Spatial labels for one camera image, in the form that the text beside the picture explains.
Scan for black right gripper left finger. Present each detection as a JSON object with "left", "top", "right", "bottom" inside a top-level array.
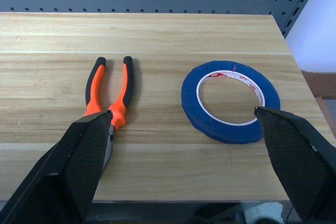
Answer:
[{"left": 0, "top": 110, "right": 114, "bottom": 224}]

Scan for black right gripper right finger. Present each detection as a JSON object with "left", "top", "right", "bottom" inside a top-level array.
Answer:
[{"left": 253, "top": 106, "right": 336, "bottom": 224}]

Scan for orange and black pliers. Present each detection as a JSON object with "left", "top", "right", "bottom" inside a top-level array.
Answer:
[{"left": 84, "top": 56, "right": 135, "bottom": 168}]

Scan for blue tape roll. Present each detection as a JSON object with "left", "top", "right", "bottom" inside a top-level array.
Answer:
[{"left": 180, "top": 60, "right": 281, "bottom": 145}]

